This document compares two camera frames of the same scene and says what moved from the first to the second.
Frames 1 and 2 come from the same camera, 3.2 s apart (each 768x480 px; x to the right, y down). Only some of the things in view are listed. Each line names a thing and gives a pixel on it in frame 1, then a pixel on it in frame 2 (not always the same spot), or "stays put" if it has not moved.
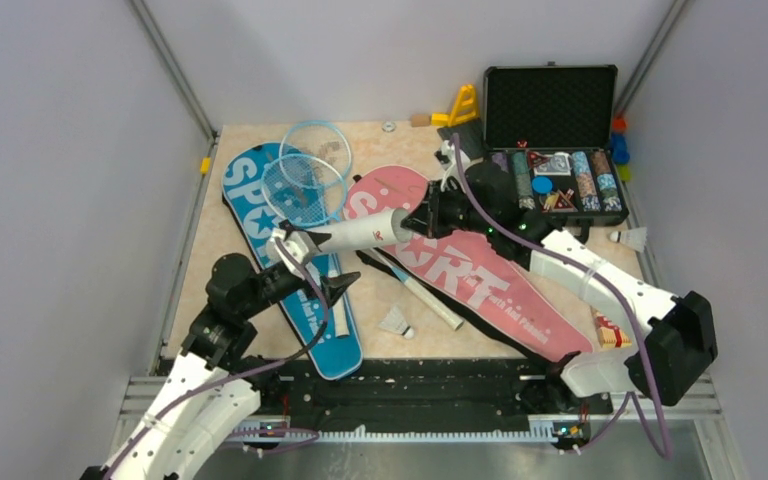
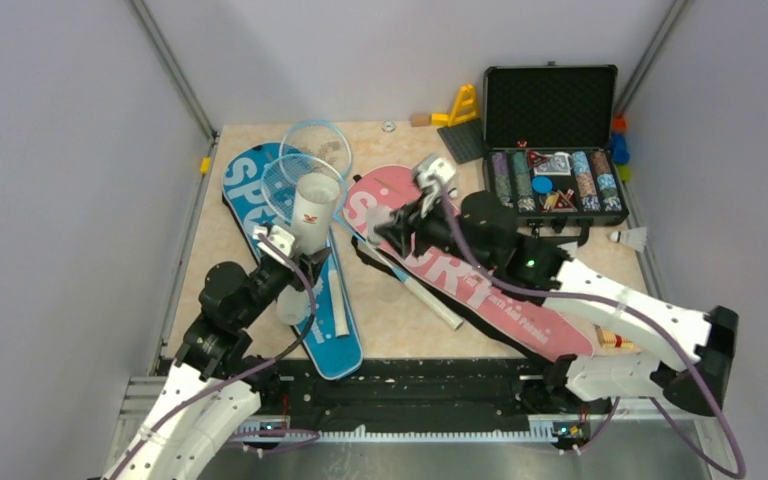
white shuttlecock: x=395 y=322 -> x=376 y=216
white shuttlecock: x=634 y=238 stays put
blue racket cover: x=272 y=196 stays put
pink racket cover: x=504 y=291 stays put
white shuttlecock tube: x=394 y=225 -> x=317 y=199
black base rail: x=419 y=389 stays put
